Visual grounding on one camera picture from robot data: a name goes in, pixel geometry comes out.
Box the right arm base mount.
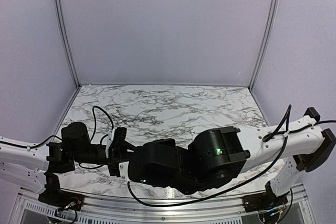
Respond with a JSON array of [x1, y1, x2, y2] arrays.
[[242, 193, 288, 212]]

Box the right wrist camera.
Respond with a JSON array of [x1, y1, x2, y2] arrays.
[[119, 161, 131, 182]]

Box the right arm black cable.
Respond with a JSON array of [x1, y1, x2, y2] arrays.
[[127, 104, 292, 207]]

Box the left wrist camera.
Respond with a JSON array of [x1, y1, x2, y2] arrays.
[[105, 127, 127, 158]]

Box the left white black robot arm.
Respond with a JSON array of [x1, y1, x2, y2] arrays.
[[1, 122, 135, 206]]

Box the right aluminium frame post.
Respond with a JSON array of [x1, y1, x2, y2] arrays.
[[248, 0, 279, 92]]

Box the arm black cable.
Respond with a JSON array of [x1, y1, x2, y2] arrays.
[[78, 105, 115, 169], [127, 104, 292, 207]]

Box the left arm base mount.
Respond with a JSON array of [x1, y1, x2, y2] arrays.
[[38, 190, 84, 211]]

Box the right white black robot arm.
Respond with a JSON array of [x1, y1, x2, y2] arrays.
[[126, 107, 335, 195]]

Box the front aluminium rail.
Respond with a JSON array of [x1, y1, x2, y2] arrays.
[[15, 187, 313, 224]]

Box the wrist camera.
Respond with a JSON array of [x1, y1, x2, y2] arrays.
[[119, 161, 131, 182], [105, 127, 127, 158]]

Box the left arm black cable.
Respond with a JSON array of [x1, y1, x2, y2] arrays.
[[78, 105, 115, 169]]

